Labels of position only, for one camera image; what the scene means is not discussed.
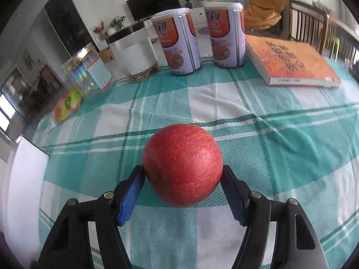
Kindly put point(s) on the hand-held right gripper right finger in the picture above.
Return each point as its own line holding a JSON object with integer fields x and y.
{"x": 235, "y": 199}

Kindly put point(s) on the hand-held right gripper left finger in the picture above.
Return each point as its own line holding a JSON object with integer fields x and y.
{"x": 130, "y": 199}

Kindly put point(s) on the red apple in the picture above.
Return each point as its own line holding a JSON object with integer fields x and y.
{"x": 182, "y": 165}

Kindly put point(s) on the teal checkered tablecloth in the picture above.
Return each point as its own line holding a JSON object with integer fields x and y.
{"x": 280, "y": 145}

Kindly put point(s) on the white board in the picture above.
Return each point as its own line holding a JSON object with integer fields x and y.
{"x": 28, "y": 168}

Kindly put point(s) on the fruit print packet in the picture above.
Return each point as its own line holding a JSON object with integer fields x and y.
{"x": 67, "y": 105}

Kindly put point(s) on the glass jar with gold lid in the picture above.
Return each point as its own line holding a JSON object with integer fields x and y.
{"x": 87, "y": 70}

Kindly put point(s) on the clear jar with black lid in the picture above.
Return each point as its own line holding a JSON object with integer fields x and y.
{"x": 134, "y": 53}

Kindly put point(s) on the cardboard box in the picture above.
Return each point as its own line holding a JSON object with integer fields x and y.
{"x": 106, "y": 53}

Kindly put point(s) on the orange book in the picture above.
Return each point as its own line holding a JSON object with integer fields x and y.
{"x": 291, "y": 61}

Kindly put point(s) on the white orange printed can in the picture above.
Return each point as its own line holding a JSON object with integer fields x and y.
{"x": 225, "y": 33}
{"x": 179, "y": 42}

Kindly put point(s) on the red flower plant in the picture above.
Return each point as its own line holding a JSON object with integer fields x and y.
{"x": 98, "y": 29}

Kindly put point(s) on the small green potted plant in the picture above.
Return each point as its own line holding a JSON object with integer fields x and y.
{"x": 117, "y": 22}

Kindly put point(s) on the green stool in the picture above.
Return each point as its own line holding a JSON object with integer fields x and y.
{"x": 333, "y": 43}

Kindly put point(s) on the orange cushioned chair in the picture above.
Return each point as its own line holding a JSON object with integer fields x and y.
{"x": 263, "y": 8}

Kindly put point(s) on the wooden chair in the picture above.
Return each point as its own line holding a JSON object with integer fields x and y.
{"x": 308, "y": 19}

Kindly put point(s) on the black television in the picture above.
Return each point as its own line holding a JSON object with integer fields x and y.
{"x": 154, "y": 2}

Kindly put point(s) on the tiny potted plant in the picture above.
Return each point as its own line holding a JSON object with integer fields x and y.
{"x": 186, "y": 0}

